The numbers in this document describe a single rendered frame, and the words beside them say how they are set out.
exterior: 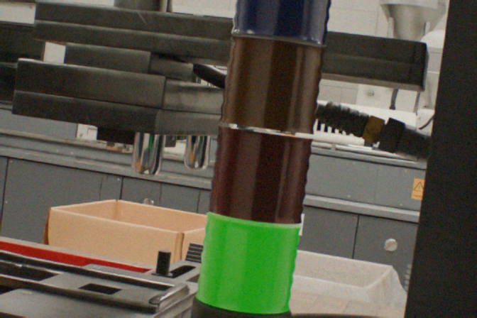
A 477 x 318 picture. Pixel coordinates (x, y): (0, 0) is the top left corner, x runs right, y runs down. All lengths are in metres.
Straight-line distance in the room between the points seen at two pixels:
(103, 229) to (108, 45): 2.40
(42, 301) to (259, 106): 0.31
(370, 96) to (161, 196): 1.42
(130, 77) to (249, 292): 0.24
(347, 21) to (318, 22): 6.77
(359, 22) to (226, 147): 6.76
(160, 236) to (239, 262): 2.58
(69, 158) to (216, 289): 5.29
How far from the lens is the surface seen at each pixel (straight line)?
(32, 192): 5.78
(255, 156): 0.35
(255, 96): 0.35
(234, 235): 0.35
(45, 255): 0.96
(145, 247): 2.94
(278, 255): 0.35
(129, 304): 0.63
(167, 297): 0.64
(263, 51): 0.35
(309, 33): 0.35
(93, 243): 3.02
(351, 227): 5.13
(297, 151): 0.35
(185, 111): 0.61
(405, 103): 5.68
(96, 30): 0.61
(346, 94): 7.07
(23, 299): 0.62
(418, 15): 5.72
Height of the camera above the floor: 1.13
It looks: 3 degrees down
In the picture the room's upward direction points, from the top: 8 degrees clockwise
